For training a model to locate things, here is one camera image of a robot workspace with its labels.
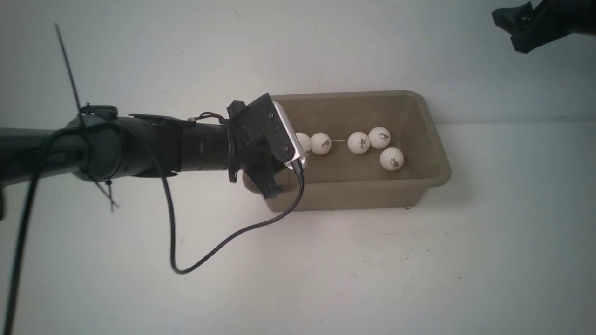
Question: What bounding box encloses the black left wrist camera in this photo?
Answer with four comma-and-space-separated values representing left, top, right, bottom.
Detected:
227, 93, 306, 170

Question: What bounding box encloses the white ping-pong ball with logo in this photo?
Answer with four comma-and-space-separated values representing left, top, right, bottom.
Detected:
311, 132, 332, 155

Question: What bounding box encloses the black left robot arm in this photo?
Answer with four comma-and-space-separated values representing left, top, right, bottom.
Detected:
0, 95, 304, 199

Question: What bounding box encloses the black zip tie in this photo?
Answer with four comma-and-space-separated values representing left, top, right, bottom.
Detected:
53, 22, 119, 213

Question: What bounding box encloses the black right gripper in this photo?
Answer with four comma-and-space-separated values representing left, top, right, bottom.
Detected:
492, 0, 596, 54

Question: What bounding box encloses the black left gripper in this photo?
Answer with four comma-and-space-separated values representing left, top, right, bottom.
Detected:
226, 121, 286, 199

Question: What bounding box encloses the tan plastic storage bin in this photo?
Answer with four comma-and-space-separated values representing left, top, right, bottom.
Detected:
242, 90, 452, 213

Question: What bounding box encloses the black left camera cable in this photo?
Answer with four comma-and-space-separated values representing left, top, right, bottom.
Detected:
2, 126, 305, 335

